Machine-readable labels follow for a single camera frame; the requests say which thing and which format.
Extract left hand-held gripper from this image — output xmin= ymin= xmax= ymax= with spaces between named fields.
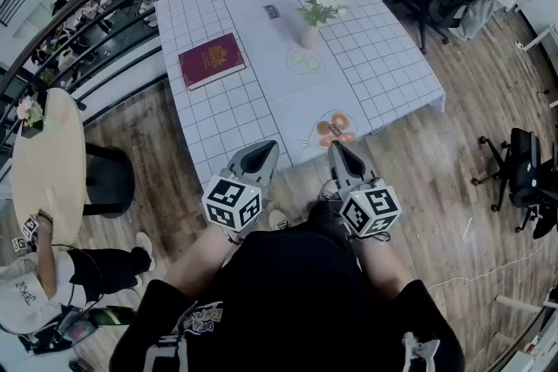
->
xmin=201 ymin=140 xmax=281 ymax=233

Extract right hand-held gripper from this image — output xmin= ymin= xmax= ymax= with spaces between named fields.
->
xmin=327 ymin=139 xmax=403 ymax=238

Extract pink vase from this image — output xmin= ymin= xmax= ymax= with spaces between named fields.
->
xmin=299 ymin=24 xmax=322 ymax=51

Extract person's right forearm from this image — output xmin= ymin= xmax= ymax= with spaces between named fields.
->
xmin=355 ymin=230 xmax=415 ymax=301

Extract person's left forearm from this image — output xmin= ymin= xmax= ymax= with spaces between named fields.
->
xmin=163 ymin=224 xmax=245 ymax=301

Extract pink flowers in black pot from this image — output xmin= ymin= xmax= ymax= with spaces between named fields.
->
xmin=16 ymin=93 xmax=49 ymax=140

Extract person's right shoe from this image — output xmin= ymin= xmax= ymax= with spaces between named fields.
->
xmin=319 ymin=179 xmax=342 ymax=202

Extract person's shoe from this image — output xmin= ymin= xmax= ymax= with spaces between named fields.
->
xmin=268 ymin=208 xmax=292 ymax=232
xmin=319 ymin=179 xmax=342 ymax=202

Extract person's black shorts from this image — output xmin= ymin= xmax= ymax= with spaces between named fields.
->
xmin=304 ymin=199 xmax=350 ymax=239

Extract table with white checked cloth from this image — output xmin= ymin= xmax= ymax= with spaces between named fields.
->
xmin=154 ymin=0 xmax=446 ymax=193

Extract person's left shoe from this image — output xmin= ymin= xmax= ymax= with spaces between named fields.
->
xmin=268 ymin=208 xmax=292 ymax=232

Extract dark red book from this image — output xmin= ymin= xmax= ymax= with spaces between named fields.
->
xmin=177 ymin=32 xmax=248 ymax=91

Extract person's black t-shirt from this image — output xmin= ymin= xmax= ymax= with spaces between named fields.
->
xmin=108 ymin=226 xmax=466 ymax=372

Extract black round stool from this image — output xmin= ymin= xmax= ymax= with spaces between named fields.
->
xmin=80 ymin=142 xmax=135 ymax=220

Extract round beige side table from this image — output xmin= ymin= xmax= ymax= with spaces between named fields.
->
xmin=8 ymin=86 xmax=88 ymax=249

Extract green and black device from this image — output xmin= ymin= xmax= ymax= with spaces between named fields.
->
xmin=82 ymin=305 xmax=136 ymax=326

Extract clutter of items beyond railing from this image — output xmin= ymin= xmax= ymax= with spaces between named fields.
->
xmin=34 ymin=0 xmax=175 ymax=75

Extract black equipment pile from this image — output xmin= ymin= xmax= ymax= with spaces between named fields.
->
xmin=17 ymin=304 xmax=97 ymax=356

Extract white floor cable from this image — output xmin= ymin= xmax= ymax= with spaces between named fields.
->
xmin=425 ymin=246 xmax=546 ymax=291

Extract white frame desk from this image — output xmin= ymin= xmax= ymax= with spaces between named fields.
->
xmin=494 ymin=291 xmax=558 ymax=372

